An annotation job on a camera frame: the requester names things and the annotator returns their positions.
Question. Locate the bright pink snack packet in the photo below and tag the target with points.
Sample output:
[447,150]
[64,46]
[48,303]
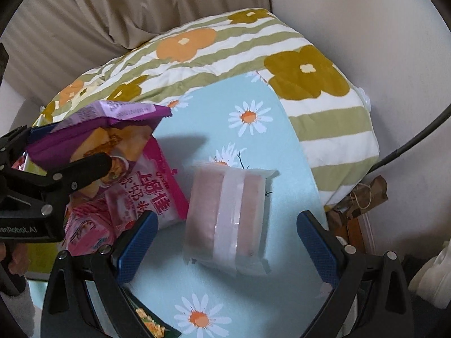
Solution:
[88,232]

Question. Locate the brown wooden furniture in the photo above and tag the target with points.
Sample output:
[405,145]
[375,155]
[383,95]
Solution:
[352,230]

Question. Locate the translucent pink wafer packet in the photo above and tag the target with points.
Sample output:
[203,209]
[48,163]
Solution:
[225,218]

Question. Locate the purple snack packet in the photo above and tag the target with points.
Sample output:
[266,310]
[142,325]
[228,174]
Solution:
[105,119]

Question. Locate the light pink snack packet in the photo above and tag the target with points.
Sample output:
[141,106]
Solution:
[148,190]

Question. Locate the brown paper bag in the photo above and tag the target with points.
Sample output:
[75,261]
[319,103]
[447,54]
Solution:
[373,186]

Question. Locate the white garment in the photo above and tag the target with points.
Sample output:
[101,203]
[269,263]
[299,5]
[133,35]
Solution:
[433,271]

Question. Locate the light blue daisy tablecloth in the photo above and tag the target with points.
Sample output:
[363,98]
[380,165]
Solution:
[246,148]

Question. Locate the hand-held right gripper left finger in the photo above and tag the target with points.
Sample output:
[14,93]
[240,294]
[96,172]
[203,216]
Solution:
[137,243]

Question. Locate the floral striped blanket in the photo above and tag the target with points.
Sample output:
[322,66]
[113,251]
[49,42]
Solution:
[246,52]

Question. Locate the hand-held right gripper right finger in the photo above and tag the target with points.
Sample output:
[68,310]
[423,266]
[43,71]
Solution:
[317,250]

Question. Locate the person's left hand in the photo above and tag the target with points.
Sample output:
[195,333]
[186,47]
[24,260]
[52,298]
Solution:
[14,255]

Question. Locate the dark green chip packet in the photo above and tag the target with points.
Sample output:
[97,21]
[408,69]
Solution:
[151,320]

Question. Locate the beige curtain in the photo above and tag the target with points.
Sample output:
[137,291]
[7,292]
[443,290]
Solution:
[105,7]

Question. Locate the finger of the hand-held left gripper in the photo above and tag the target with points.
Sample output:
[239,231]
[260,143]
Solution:
[81,169]
[37,133]

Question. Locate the black curved lamp pole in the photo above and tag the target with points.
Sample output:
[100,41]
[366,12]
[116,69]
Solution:
[405,148]

